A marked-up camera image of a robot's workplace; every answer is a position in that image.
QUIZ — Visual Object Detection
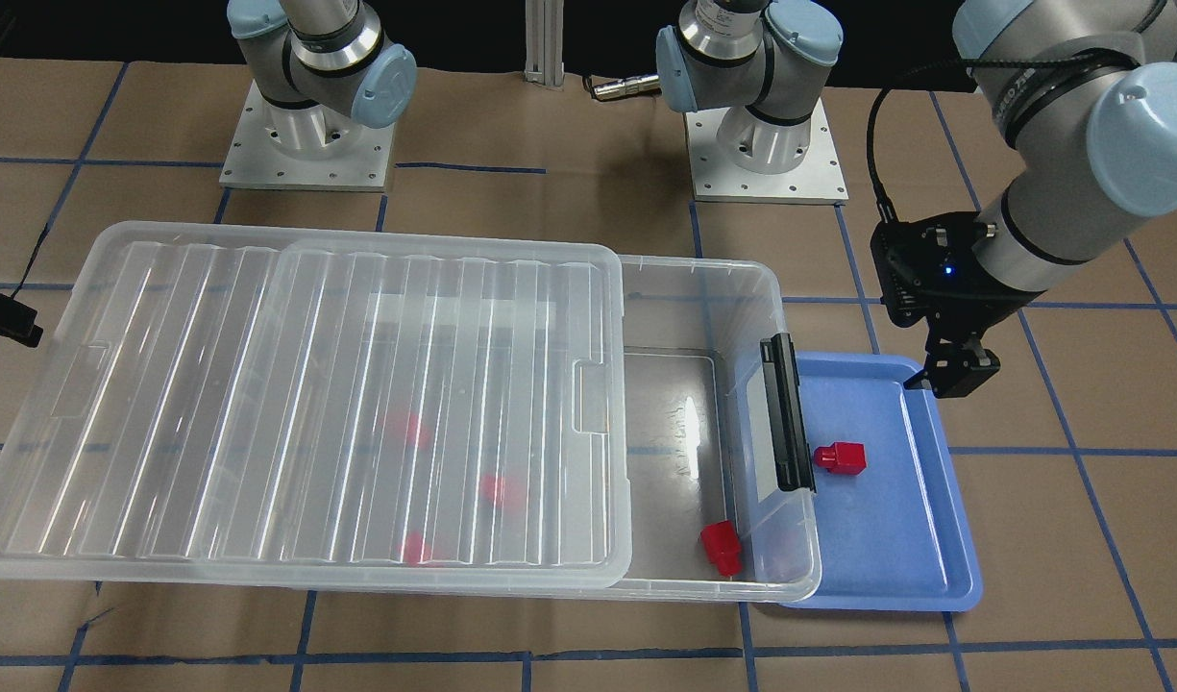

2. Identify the red block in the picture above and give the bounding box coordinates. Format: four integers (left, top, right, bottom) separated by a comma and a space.
699, 518, 743, 578
378, 411, 433, 451
812, 441, 869, 477
398, 531, 437, 568
478, 473, 528, 511

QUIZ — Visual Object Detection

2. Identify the clear plastic box lid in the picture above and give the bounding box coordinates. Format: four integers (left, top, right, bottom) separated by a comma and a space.
0, 222, 633, 595

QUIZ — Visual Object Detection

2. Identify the clear plastic storage box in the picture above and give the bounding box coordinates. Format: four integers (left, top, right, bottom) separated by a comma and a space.
194, 245, 824, 605

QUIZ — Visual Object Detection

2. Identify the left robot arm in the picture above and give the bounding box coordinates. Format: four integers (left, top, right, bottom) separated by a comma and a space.
654, 1, 1177, 398

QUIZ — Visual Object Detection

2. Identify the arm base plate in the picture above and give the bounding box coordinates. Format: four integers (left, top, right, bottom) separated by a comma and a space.
219, 84, 398, 192
684, 100, 850, 206

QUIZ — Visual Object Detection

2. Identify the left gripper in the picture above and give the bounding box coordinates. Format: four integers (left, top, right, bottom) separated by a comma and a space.
870, 213, 1040, 399

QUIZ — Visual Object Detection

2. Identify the red block in box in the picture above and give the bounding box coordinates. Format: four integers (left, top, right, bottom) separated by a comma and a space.
699, 518, 743, 578

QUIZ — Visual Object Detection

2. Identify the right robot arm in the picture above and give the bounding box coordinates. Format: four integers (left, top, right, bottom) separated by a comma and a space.
0, 1, 417, 347

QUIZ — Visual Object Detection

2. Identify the blue plastic tray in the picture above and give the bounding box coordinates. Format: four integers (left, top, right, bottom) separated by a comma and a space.
796, 352, 984, 612

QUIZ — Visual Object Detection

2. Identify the red block under lid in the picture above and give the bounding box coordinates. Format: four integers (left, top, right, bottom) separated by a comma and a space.
398, 531, 437, 568
478, 473, 528, 511
378, 411, 433, 451

